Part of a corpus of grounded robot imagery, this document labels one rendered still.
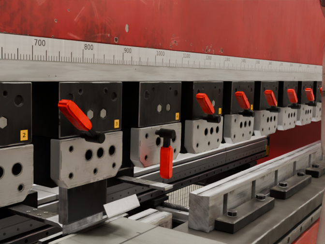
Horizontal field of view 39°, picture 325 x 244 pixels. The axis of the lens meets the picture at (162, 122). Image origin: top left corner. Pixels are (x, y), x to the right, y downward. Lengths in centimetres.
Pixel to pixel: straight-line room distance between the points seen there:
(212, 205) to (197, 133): 24
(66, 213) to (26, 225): 29
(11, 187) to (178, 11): 51
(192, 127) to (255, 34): 41
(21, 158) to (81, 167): 12
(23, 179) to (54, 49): 19
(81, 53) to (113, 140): 16
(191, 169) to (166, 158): 73
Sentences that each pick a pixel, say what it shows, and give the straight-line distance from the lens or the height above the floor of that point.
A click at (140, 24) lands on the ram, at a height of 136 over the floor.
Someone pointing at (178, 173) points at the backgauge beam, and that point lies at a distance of 153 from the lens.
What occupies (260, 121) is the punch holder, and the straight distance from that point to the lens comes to 138.
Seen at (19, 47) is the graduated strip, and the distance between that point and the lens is 65.
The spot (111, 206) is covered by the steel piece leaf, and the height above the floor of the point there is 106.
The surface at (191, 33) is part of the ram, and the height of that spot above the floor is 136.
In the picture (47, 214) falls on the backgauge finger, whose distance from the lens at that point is 90.
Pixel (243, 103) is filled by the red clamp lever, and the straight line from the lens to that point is 118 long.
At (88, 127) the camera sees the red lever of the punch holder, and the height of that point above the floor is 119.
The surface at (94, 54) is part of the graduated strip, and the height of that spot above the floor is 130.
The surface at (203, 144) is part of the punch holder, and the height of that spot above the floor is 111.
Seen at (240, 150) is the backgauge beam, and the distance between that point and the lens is 197.
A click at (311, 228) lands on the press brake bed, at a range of 167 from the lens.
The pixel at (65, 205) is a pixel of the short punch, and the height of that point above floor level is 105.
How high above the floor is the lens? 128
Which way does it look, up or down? 6 degrees down
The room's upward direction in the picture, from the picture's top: 2 degrees clockwise
